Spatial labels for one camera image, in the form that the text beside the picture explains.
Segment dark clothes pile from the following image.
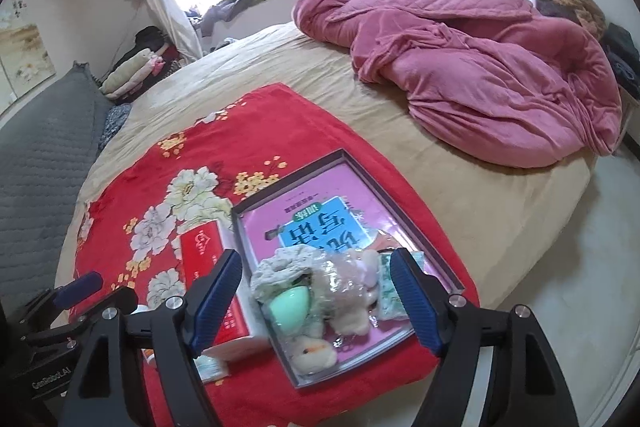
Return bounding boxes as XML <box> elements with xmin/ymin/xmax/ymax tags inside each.
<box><xmin>602</xmin><ymin>23</ymin><xmax>640</xmax><ymax>100</ymax></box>

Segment blue patterned cloth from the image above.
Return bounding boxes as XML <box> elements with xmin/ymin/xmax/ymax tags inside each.
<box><xmin>97</xmin><ymin>104</ymin><xmax>133</xmax><ymax>152</ymax></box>

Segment grey quilted headboard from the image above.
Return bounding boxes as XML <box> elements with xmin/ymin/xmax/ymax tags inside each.
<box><xmin>0</xmin><ymin>62</ymin><xmax>116</xmax><ymax>303</ymax></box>

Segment pink book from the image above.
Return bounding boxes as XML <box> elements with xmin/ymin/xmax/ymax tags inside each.
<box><xmin>240</xmin><ymin>162</ymin><xmax>453</xmax><ymax>378</ymax></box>

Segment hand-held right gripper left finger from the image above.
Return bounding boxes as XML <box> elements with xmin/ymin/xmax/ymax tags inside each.
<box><xmin>59</xmin><ymin>248</ymin><xmax>244</xmax><ymax>427</ymax></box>

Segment clear plastic bag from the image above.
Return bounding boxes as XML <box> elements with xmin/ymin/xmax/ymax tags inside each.
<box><xmin>312</xmin><ymin>252</ymin><xmax>381</xmax><ymax>323</ymax></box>

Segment green egg-shaped sponge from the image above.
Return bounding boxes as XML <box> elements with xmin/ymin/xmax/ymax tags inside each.
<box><xmin>264</xmin><ymin>287</ymin><xmax>316</xmax><ymax>333</ymax></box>

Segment pink quilt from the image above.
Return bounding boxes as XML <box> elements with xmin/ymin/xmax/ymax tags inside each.
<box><xmin>292</xmin><ymin>0</ymin><xmax>623</xmax><ymax>168</ymax></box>

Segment brown clothes pile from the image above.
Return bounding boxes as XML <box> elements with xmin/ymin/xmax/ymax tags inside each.
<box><xmin>542</xmin><ymin>0</ymin><xmax>608</xmax><ymax>40</ymax></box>

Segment red floral blanket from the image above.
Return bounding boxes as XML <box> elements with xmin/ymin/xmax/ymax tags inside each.
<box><xmin>75</xmin><ymin>83</ymin><xmax>481</xmax><ymax>427</ymax></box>

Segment black garment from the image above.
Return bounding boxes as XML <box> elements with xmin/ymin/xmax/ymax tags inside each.
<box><xmin>112</xmin><ymin>26</ymin><xmax>171</xmax><ymax>68</ymax></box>

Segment beige bed sheet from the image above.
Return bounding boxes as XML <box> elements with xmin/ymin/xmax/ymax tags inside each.
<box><xmin>55</xmin><ymin>22</ymin><xmax>598</xmax><ymax>308</ymax></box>

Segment dark shallow box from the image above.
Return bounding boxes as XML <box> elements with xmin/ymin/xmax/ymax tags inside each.
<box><xmin>231</xmin><ymin>148</ymin><xmax>466</xmax><ymax>390</ymax></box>

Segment wall painting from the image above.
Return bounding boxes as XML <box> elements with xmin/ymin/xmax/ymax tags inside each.
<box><xmin>0</xmin><ymin>0</ymin><xmax>57</xmax><ymax>100</ymax></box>

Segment stack of folded clothes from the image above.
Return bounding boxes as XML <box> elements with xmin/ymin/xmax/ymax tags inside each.
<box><xmin>100</xmin><ymin>48</ymin><xmax>173</xmax><ymax>100</ymax></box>

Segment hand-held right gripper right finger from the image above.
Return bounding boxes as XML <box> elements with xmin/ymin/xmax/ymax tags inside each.
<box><xmin>389</xmin><ymin>247</ymin><xmax>582</xmax><ymax>427</ymax></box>

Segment white bunny plush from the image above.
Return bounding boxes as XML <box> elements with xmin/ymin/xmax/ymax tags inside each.
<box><xmin>290</xmin><ymin>339</ymin><xmax>338</xmax><ymax>375</ymax></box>

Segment red tissue box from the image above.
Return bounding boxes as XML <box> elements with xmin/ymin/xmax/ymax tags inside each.
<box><xmin>172</xmin><ymin>219</ymin><xmax>273</xmax><ymax>360</ymax></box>

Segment clothes on window sill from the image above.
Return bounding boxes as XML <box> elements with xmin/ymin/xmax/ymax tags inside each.
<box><xmin>187</xmin><ymin>0</ymin><xmax>273</xmax><ymax>38</ymax></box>

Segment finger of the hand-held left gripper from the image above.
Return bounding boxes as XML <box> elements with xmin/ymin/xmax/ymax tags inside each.
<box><xmin>65</xmin><ymin>286</ymin><xmax>140</xmax><ymax>333</ymax></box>
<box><xmin>25</xmin><ymin>271</ymin><xmax>104</xmax><ymax>313</ymax></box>

